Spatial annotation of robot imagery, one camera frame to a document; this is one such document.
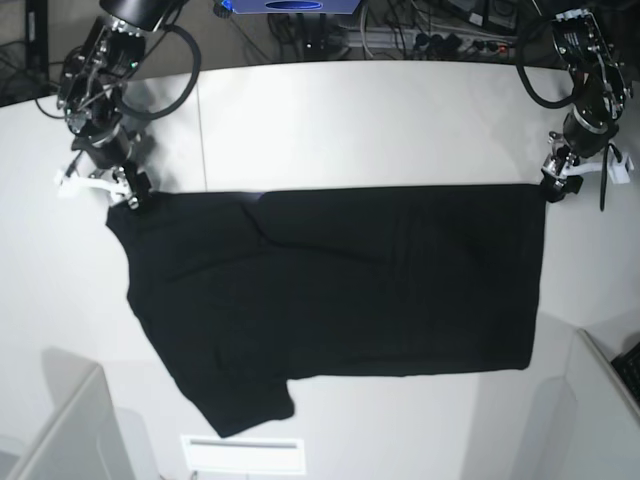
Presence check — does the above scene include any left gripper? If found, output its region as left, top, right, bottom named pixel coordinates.
left=540, top=107, right=619, bottom=203

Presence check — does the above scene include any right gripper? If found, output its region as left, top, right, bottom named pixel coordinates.
left=67, top=122, right=151, bottom=210

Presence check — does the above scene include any black T-shirt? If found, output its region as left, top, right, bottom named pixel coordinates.
left=106, top=184, right=546, bottom=438

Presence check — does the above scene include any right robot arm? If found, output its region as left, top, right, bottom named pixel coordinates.
left=56, top=13, right=154, bottom=210

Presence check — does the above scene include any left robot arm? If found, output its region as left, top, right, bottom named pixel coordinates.
left=540, top=8, right=634, bottom=208

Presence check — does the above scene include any black keyboard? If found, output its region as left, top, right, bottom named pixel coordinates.
left=611, top=344, right=640, bottom=402

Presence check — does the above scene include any blue box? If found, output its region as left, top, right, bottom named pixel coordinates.
left=222, top=0, right=361, bottom=15

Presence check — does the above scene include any white partition left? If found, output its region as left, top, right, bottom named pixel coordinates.
left=1, top=347, right=161, bottom=479

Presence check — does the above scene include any white partition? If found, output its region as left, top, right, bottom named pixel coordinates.
left=1, top=347, right=161, bottom=479
left=519, top=327, right=640, bottom=480

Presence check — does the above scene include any white partition right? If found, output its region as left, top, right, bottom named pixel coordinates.
left=519, top=327, right=640, bottom=480

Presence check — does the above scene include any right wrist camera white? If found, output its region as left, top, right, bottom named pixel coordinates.
left=54, top=170, right=81, bottom=198

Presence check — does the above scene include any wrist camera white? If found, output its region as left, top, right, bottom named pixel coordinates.
left=608, top=152, right=634, bottom=185
left=54, top=170, right=81, bottom=198

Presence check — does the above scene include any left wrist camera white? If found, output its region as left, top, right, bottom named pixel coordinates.
left=608, top=152, right=634, bottom=185

